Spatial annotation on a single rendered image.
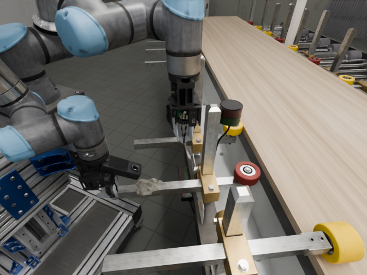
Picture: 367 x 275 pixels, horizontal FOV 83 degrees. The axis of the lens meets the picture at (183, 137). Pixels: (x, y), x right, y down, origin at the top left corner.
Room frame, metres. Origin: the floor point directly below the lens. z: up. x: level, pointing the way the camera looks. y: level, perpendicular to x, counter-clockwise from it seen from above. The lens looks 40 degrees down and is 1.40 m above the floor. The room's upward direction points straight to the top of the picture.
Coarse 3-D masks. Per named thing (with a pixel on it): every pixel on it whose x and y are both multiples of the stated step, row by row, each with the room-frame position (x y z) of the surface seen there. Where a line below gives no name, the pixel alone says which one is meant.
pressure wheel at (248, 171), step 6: (240, 162) 0.47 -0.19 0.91; (246, 162) 0.47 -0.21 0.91; (240, 168) 0.45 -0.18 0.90; (246, 168) 0.44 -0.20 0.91; (252, 168) 0.45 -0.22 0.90; (258, 168) 0.45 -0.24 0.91; (234, 174) 0.44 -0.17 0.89; (240, 174) 0.42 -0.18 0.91; (246, 174) 0.42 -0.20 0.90; (252, 174) 0.42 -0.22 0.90; (258, 174) 0.42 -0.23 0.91; (240, 180) 0.41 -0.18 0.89; (246, 180) 0.40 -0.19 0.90; (252, 180) 0.40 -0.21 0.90
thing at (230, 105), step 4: (224, 100) 0.49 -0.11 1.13; (228, 100) 0.49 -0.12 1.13; (232, 100) 0.49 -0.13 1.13; (224, 104) 0.47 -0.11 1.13; (228, 104) 0.47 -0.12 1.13; (232, 104) 0.47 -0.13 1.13; (236, 104) 0.47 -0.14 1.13; (240, 104) 0.47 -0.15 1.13; (224, 108) 0.46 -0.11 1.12; (228, 108) 0.45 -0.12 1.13; (232, 108) 0.45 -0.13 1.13; (236, 108) 0.45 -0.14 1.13; (240, 108) 0.45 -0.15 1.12; (220, 124) 0.45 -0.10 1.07; (220, 128) 0.46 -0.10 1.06; (228, 128) 0.47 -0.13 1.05; (216, 148) 0.47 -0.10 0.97
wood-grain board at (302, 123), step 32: (224, 32) 2.26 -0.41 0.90; (256, 32) 2.26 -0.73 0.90; (224, 64) 1.37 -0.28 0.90; (256, 64) 1.37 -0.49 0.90; (288, 64) 1.37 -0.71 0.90; (224, 96) 0.97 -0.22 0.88; (256, 96) 0.94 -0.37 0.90; (288, 96) 0.94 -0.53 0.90; (320, 96) 0.94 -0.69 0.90; (352, 96) 0.94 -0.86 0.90; (256, 128) 0.67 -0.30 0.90; (288, 128) 0.67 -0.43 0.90; (320, 128) 0.67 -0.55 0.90; (352, 128) 0.67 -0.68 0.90; (288, 160) 0.49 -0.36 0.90; (320, 160) 0.49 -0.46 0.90; (352, 160) 0.49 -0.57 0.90; (288, 192) 0.36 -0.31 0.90; (320, 192) 0.36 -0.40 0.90; (352, 192) 0.36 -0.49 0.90; (352, 224) 0.26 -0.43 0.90; (320, 256) 0.19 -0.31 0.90
